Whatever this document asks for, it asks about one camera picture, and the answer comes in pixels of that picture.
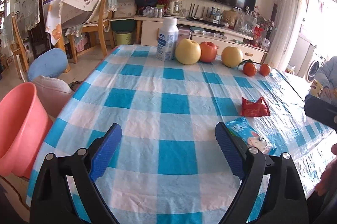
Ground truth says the blue checked tablecloth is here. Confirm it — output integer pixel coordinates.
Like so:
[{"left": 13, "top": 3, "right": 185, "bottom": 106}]
[{"left": 26, "top": 45, "right": 336, "bottom": 223}]

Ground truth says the yellow pear right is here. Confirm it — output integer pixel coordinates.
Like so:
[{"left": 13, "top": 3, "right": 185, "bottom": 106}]
[{"left": 221, "top": 46, "right": 243, "bottom": 68}]

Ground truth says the pink storage box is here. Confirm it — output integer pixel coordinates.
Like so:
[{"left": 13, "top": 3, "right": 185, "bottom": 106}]
[{"left": 178, "top": 26, "right": 191, "bottom": 41}]

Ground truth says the wooden chair with bag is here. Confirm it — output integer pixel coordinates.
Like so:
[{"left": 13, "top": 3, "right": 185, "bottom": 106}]
[{"left": 63, "top": 0, "right": 111, "bottom": 63}]

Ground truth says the green trash can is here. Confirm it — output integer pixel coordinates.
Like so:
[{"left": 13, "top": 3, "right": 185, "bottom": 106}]
[{"left": 115, "top": 31, "right": 132, "bottom": 45}]

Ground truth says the green cartoon snack packet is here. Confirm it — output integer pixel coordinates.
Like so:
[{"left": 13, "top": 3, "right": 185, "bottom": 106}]
[{"left": 225, "top": 117, "right": 277, "bottom": 155}]

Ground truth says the blue round stool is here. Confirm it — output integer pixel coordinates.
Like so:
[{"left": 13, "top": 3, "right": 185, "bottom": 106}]
[{"left": 27, "top": 48, "right": 68, "bottom": 82}]

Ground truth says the pink plastic trash bucket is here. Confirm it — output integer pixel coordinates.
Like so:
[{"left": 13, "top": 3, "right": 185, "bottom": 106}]
[{"left": 0, "top": 82, "right": 52, "bottom": 178}]

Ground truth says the dark wooden chair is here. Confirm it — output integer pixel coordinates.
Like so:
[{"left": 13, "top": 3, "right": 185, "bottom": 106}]
[{"left": 28, "top": 0, "right": 51, "bottom": 59}]

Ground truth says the white TV cabinet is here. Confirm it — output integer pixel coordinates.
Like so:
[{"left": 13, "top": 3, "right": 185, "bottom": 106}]
[{"left": 134, "top": 15, "right": 268, "bottom": 63}]

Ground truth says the white milk bottle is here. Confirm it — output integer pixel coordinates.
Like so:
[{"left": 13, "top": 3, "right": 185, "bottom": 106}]
[{"left": 156, "top": 17, "right": 179, "bottom": 61}]

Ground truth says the light wooden chair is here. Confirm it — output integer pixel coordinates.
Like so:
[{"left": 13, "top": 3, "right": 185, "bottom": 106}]
[{"left": 10, "top": 13, "right": 29, "bottom": 82}]

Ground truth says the small red wrapper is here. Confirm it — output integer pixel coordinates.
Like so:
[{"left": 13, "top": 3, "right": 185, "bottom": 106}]
[{"left": 241, "top": 97, "right": 270, "bottom": 117}]

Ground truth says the right hand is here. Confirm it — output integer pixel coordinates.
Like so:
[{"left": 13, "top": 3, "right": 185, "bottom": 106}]
[{"left": 315, "top": 158, "right": 336, "bottom": 196}]

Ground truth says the white printed tote bag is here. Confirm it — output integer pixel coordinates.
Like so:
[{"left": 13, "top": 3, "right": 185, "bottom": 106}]
[{"left": 59, "top": 0, "right": 99, "bottom": 29}]

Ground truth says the small tangerine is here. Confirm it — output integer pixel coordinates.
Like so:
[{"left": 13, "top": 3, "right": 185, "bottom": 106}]
[{"left": 259, "top": 63, "right": 271, "bottom": 77}]

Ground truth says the yellow pear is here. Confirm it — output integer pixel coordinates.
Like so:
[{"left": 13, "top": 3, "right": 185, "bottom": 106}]
[
  {"left": 221, "top": 46, "right": 243, "bottom": 68},
  {"left": 175, "top": 38, "right": 201, "bottom": 65}
]

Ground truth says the tangerine with leaf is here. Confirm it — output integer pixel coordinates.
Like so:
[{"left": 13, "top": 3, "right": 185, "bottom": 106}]
[{"left": 237, "top": 59, "right": 257, "bottom": 77}]

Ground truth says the white cushioned stool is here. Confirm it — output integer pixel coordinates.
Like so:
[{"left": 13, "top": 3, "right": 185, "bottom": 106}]
[{"left": 33, "top": 76, "right": 74, "bottom": 118}]

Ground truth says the yellow pear left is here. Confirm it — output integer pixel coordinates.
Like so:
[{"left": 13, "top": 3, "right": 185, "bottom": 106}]
[{"left": 175, "top": 38, "right": 201, "bottom": 65}]

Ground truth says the red apple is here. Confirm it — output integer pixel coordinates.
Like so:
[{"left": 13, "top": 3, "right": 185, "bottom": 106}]
[{"left": 199, "top": 41, "right": 218, "bottom": 63}]

